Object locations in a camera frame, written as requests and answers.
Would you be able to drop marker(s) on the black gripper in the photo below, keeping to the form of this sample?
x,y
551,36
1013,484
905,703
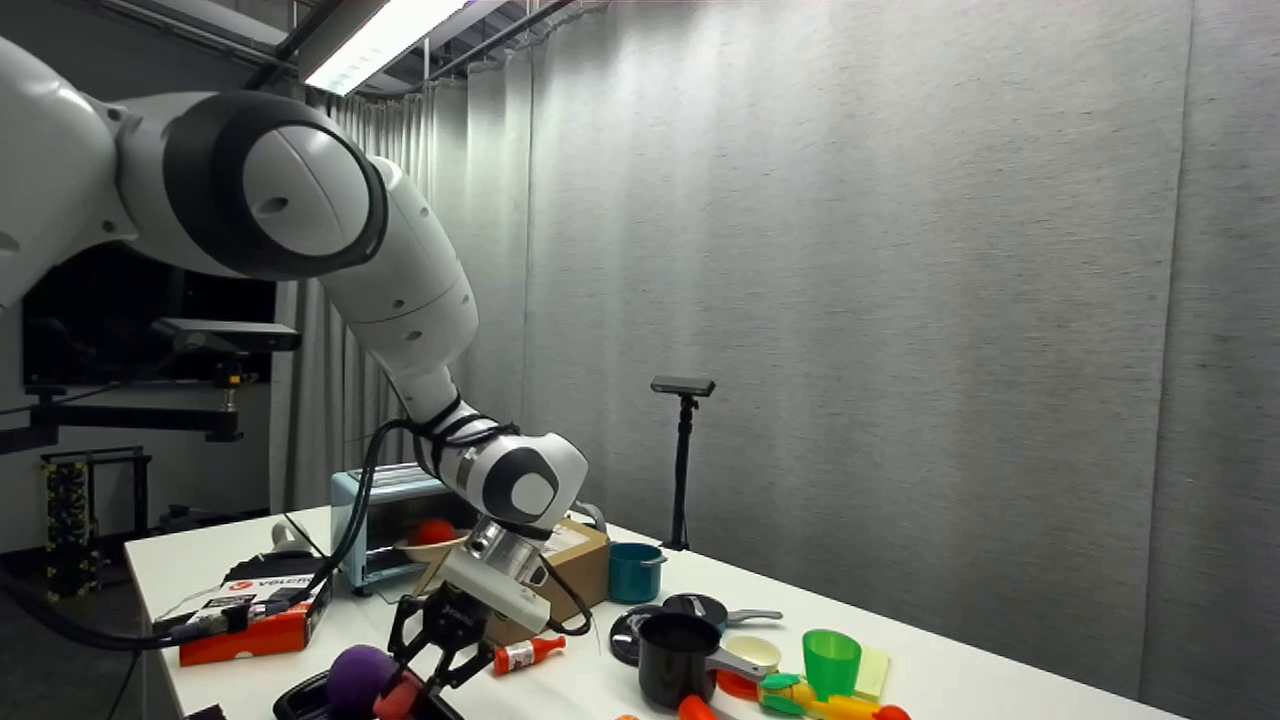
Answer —
x,y
474,626

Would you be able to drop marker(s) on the purple plush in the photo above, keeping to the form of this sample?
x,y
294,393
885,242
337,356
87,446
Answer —
x,y
350,675

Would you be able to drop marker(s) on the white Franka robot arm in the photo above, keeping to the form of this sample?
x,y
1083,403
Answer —
x,y
400,293

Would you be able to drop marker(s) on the red round toy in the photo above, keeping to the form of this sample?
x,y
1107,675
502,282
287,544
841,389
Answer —
x,y
432,528

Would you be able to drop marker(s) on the light blue toaster oven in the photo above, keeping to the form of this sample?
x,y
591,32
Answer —
x,y
400,496

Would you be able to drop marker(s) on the cardboard box with label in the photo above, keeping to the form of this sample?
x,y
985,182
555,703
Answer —
x,y
580,566

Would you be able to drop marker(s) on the grey round object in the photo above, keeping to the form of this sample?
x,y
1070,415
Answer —
x,y
291,539

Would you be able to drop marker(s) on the red and white box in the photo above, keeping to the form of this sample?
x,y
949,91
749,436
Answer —
x,y
244,638

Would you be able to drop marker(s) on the teal pot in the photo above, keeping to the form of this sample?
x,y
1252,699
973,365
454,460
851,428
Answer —
x,y
638,572

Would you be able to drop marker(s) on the black pot with yellow print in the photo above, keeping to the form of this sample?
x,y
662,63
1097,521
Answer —
x,y
676,660

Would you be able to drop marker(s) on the orange squeeze bottle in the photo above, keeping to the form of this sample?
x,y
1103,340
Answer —
x,y
695,709

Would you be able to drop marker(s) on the black frying pan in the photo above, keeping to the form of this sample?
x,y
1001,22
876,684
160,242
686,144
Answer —
x,y
702,606

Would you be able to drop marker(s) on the small white bowl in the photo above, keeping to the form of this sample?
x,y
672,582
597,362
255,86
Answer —
x,y
758,654

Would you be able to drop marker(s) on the small colourful toy box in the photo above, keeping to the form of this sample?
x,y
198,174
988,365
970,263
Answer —
x,y
780,695

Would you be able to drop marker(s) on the black horizontal bar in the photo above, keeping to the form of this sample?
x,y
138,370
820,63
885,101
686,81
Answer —
x,y
132,418

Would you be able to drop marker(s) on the green translucent cup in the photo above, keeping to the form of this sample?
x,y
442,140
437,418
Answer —
x,y
831,660

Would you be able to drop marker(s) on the small orange toy bottle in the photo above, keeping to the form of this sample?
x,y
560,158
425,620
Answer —
x,y
845,709

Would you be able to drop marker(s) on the small red toy bottle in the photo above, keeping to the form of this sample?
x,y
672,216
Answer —
x,y
891,714

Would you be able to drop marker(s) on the black monitor screen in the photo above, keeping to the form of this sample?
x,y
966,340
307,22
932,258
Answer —
x,y
80,334

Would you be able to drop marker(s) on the ceiling light fixture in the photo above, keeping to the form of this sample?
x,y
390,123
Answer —
x,y
380,42

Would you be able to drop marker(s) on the black camera stand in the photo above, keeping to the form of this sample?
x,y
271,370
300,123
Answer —
x,y
681,466

